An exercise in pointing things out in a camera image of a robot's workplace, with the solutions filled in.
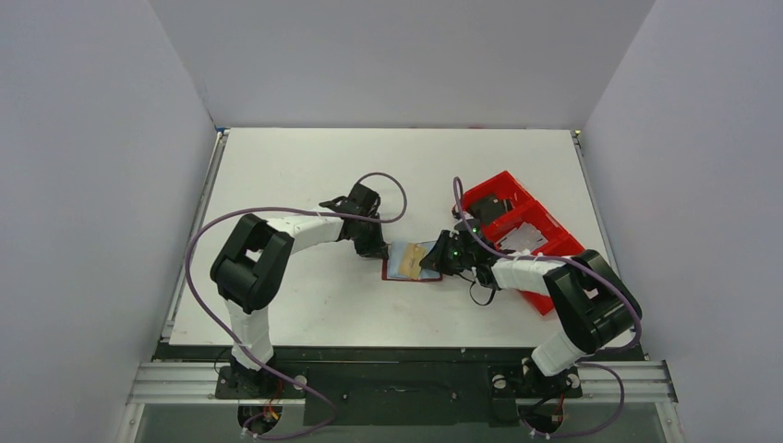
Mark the red leather card holder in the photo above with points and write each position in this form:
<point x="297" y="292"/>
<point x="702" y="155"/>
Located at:
<point x="389" y="271"/>

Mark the aluminium frame rail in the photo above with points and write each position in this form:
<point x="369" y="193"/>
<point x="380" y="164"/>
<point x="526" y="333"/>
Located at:
<point x="200" y="383"/>

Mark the white card in tray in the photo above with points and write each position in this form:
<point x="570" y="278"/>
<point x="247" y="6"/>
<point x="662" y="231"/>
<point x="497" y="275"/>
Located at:
<point x="526" y="237"/>

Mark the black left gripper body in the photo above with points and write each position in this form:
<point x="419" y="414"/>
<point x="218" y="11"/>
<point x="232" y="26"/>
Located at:
<point x="373" y="245"/>

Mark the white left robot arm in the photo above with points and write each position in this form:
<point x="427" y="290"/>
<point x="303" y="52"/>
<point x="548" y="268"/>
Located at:
<point x="249" y="269"/>

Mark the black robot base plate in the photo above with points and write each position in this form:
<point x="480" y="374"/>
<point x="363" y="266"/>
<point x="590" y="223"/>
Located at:
<point x="531" y="390"/>

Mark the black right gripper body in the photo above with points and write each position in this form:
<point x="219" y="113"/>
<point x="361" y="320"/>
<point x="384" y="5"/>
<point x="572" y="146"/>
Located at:
<point x="445" y="255"/>

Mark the red plastic divided tray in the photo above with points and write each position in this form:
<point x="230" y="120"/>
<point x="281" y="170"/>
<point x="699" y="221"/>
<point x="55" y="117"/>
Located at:
<point x="511" y="218"/>

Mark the black card in tray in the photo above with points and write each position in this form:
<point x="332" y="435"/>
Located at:
<point x="490" y="208"/>

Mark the gold card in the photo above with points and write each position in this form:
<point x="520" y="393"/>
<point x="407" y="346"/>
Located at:
<point x="409" y="266"/>

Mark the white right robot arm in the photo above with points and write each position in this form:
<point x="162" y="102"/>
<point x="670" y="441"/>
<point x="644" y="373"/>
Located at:
<point x="593" y="305"/>

